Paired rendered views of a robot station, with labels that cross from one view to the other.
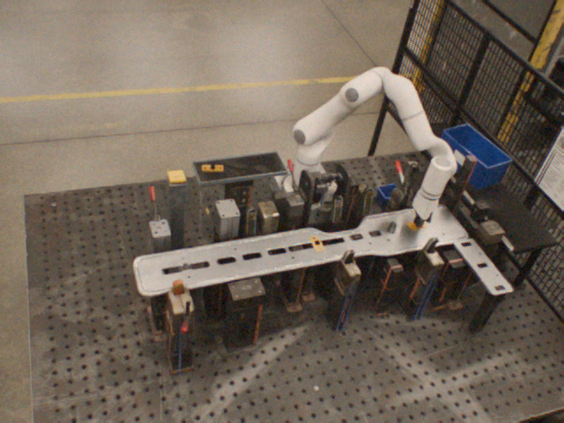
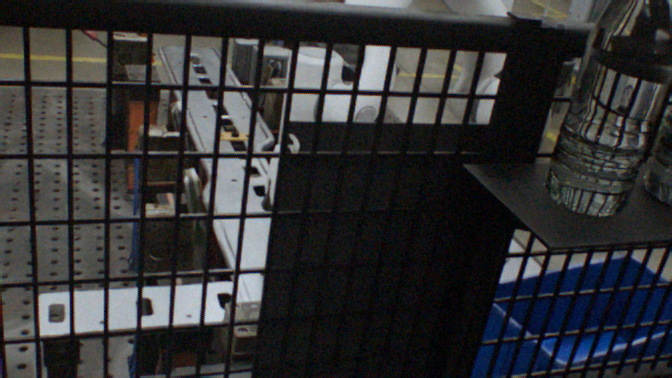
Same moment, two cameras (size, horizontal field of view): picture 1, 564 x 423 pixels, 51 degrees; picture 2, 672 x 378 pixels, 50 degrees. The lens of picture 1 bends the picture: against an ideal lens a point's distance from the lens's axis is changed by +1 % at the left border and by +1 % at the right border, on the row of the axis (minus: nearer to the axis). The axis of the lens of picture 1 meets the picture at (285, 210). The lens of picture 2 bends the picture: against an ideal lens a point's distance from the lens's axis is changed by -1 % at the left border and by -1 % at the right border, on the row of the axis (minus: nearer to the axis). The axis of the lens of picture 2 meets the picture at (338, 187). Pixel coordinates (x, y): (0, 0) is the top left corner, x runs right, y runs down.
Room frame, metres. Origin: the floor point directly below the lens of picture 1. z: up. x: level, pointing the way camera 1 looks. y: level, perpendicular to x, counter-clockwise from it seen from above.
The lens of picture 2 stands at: (2.01, -1.66, 1.66)
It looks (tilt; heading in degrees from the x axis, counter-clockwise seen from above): 26 degrees down; 94
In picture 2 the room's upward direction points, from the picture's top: 10 degrees clockwise
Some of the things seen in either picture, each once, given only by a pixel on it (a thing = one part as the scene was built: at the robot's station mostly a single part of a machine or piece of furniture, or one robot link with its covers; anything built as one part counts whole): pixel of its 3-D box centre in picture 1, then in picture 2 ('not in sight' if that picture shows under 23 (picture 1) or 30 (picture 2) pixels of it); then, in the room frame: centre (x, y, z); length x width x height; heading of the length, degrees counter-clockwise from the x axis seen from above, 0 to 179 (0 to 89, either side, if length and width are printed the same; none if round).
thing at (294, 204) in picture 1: (288, 230); not in sight; (1.82, -0.03, 0.89); 0.13 x 0.11 x 0.38; 27
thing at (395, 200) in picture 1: (391, 220); not in sight; (2.02, -0.48, 0.88); 0.07 x 0.06 x 0.35; 27
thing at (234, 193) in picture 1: (235, 210); not in sight; (1.85, 0.21, 0.92); 0.10 x 0.08 x 0.45; 117
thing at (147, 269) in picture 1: (313, 247); (229, 135); (1.64, -0.13, 1.00); 1.38 x 0.22 x 0.02; 117
